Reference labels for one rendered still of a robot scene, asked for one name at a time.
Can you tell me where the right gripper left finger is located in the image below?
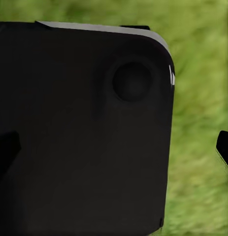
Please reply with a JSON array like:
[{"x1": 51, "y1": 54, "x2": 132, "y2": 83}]
[{"x1": 0, "y1": 131, "x2": 21, "y2": 182}]

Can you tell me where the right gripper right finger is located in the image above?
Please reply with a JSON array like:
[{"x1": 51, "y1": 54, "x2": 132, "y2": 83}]
[{"x1": 216, "y1": 130, "x2": 228, "y2": 164}]

